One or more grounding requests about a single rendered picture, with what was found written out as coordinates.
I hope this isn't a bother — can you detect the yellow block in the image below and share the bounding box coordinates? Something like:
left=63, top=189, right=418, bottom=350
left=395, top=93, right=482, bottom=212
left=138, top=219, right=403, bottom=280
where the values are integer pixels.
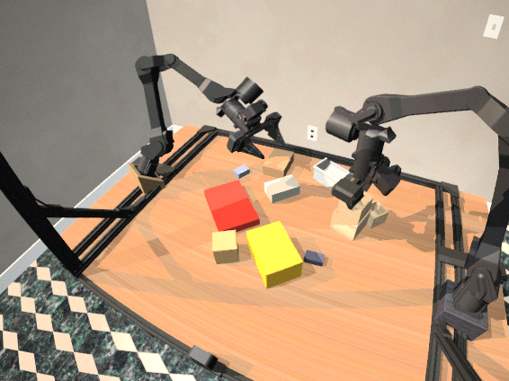
left=246, top=221, right=303, bottom=289

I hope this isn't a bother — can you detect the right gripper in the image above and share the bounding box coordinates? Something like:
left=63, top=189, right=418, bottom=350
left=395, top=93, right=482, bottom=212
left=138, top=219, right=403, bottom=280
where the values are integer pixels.
left=331, top=147, right=390, bottom=210

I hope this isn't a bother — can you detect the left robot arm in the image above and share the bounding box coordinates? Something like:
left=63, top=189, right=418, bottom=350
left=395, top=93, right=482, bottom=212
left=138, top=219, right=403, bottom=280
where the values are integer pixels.
left=134, top=53, right=268, bottom=178

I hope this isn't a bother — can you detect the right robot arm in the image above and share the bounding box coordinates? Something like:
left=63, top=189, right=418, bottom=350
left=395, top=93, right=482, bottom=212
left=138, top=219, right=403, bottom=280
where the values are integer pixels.
left=326, top=86, right=509, bottom=319

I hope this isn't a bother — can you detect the red flat slab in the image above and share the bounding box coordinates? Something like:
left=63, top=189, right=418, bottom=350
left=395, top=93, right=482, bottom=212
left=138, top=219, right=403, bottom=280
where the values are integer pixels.
left=204, top=181, right=260, bottom=232

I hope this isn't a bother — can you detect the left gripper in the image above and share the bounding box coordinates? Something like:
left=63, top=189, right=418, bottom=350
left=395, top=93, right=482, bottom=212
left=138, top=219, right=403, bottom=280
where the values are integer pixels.
left=227, top=108, right=286, bottom=159

